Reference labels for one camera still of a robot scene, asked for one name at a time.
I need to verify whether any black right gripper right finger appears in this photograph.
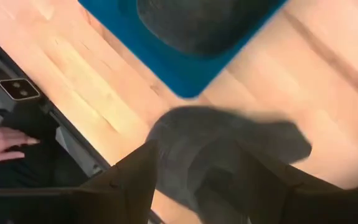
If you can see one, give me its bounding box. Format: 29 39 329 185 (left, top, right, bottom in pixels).
242 149 344 224

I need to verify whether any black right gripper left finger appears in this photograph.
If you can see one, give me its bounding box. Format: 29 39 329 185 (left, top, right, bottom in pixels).
82 139 159 224

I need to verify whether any gray knit hat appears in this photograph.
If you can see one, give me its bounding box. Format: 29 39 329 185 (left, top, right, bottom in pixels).
146 105 313 224

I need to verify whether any dark ribbed knit hat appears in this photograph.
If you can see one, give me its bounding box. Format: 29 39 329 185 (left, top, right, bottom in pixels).
136 0 275 57

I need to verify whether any person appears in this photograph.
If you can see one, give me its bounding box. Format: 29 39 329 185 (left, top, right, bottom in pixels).
0 101 90 190

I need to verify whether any blue plastic bin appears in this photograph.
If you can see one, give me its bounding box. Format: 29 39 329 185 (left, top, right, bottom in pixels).
78 0 288 99

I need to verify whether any person's hand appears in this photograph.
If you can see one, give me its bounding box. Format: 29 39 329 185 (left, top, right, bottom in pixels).
0 126 41 164

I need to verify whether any black device with silver frame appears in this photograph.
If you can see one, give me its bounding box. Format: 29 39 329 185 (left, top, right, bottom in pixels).
0 77 41 101

